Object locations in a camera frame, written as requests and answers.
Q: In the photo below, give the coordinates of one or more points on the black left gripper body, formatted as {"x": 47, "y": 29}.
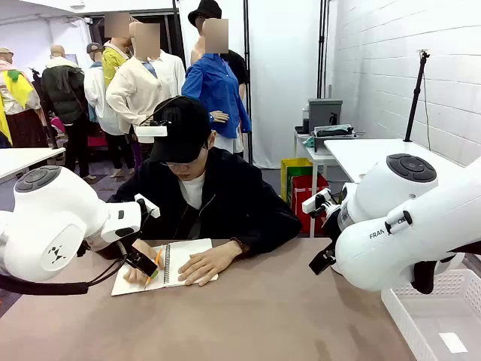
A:
{"x": 129, "y": 253}

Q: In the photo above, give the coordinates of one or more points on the dark green jacket mannequin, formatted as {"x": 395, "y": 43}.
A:
{"x": 64, "y": 94}

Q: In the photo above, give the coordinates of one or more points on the orange pencil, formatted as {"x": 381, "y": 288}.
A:
{"x": 159, "y": 255}

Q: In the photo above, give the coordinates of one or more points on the white perforated plastic basket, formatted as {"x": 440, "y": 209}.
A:
{"x": 424, "y": 319}

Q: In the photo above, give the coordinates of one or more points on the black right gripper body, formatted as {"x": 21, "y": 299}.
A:
{"x": 330, "y": 229}

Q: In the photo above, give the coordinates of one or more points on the large white table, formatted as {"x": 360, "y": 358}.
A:
{"x": 360, "y": 154}

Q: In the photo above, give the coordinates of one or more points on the thin-rimmed eyeglasses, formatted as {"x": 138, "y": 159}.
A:
{"x": 178, "y": 162}

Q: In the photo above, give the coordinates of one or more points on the bare mannequin black bucket hat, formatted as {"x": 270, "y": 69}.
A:
{"x": 204, "y": 11}

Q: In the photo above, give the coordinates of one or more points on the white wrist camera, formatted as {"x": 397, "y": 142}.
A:
{"x": 313, "y": 201}
{"x": 148, "y": 205}

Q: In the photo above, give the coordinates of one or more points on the black backdrop stand pole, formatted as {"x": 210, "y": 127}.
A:
{"x": 321, "y": 49}
{"x": 247, "y": 75}

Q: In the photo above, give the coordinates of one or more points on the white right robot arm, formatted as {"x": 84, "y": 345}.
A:
{"x": 394, "y": 210}

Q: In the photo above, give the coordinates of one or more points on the mannequin with yellow scarf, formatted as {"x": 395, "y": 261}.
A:
{"x": 17, "y": 94}

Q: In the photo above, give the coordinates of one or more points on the black t-shirt mannequin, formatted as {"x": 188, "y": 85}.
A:
{"x": 236, "y": 67}

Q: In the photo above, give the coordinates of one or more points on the white spiral notebook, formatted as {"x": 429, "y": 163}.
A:
{"x": 184, "y": 250}

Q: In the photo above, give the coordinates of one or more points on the yellow-green shopping bag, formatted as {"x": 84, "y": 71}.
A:
{"x": 295, "y": 167}

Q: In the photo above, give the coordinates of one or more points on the small white side table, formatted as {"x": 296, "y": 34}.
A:
{"x": 306, "y": 150}

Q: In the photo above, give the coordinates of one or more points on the cream jacket mannequin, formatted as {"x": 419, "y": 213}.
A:
{"x": 139, "y": 86}

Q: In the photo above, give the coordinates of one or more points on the white shirt mannequin with cap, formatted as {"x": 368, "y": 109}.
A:
{"x": 95, "y": 90}

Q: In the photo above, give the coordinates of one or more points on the black tripod pole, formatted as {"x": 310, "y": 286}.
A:
{"x": 415, "y": 97}

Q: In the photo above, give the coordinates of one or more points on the white backdrop sheet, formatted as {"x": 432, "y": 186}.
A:
{"x": 282, "y": 75}

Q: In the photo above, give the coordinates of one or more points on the black baseball cap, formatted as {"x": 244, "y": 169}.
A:
{"x": 184, "y": 128}

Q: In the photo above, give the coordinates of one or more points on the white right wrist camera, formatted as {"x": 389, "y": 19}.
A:
{"x": 313, "y": 201}

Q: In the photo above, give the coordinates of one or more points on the grey box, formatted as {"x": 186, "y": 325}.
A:
{"x": 325, "y": 113}

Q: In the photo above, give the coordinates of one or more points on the white label sticker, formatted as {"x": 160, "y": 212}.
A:
{"x": 452, "y": 342}

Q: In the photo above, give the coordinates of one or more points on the person's left forearm black sleeve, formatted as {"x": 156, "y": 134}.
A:
{"x": 267, "y": 235}

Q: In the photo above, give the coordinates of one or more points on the person's right hand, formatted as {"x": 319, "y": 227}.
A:
{"x": 148, "y": 250}

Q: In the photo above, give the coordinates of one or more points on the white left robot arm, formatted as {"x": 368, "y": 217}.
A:
{"x": 49, "y": 214}

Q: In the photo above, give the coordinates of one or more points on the person torso black jacket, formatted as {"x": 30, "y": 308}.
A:
{"x": 225, "y": 203}

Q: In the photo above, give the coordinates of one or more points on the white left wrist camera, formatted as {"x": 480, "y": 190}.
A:
{"x": 148, "y": 205}

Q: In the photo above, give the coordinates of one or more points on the yellow shirt mannequin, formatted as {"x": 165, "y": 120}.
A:
{"x": 111, "y": 64}

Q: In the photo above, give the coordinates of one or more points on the blue shirt mannequin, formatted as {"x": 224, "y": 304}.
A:
{"x": 214, "y": 86}

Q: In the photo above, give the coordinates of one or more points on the grey bin with tools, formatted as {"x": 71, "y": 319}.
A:
{"x": 332, "y": 133}

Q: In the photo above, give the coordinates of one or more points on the teal cloth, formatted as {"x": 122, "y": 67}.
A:
{"x": 309, "y": 141}

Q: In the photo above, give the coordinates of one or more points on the person's left hand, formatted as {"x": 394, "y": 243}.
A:
{"x": 206, "y": 265}

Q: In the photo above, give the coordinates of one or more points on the white head-mounted camera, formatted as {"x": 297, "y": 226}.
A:
{"x": 151, "y": 133}

